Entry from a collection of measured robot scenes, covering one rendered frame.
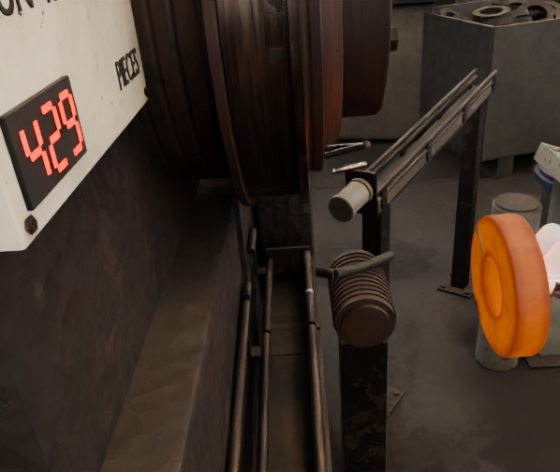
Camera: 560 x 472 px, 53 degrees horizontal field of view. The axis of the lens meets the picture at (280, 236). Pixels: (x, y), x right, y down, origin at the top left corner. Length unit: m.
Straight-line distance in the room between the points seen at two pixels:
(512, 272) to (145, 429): 0.36
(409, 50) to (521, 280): 2.85
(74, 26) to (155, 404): 0.27
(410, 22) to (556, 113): 0.91
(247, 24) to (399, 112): 3.01
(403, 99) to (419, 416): 2.19
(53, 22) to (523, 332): 0.48
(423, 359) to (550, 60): 1.69
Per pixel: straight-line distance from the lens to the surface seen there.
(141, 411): 0.45
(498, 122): 2.93
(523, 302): 0.59
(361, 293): 1.14
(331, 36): 0.53
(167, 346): 0.50
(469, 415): 1.67
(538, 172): 2.06
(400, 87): 3.42
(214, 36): 0.46
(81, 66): 0.37
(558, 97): 3.09
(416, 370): 1.78
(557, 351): 1.90
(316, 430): 0.65
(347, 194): 1.17
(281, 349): 0.81
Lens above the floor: 1.18
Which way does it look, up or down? 28 degrees down
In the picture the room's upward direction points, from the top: 5 degrees counter-clockwise
